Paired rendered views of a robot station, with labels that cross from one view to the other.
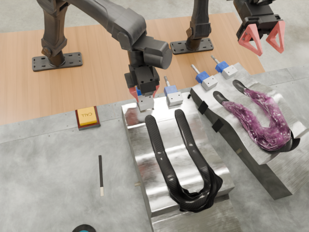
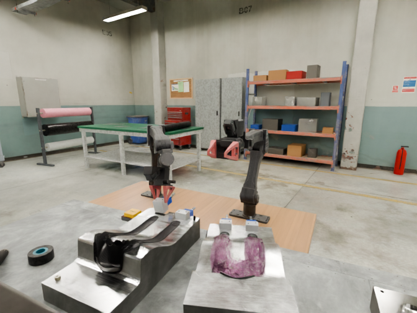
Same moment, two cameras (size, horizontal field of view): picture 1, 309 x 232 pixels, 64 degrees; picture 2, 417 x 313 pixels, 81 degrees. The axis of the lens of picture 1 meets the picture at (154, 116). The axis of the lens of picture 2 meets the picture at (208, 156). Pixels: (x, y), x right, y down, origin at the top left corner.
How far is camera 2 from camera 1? 93 cm
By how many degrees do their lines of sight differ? 62
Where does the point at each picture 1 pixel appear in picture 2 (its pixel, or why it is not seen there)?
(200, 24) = (246, 187)
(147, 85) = (147, 168)
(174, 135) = (156, 230)
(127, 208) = not seen: hidden behind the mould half
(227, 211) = (121, 292)
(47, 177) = (77, 228)
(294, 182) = (198, 298)
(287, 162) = (214, 282)
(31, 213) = (48, 235)
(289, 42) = not seen: outside the picture
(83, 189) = not seen: hidden behind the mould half
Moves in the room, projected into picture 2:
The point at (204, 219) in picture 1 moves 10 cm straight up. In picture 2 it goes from (100, 283) to (97, 252)
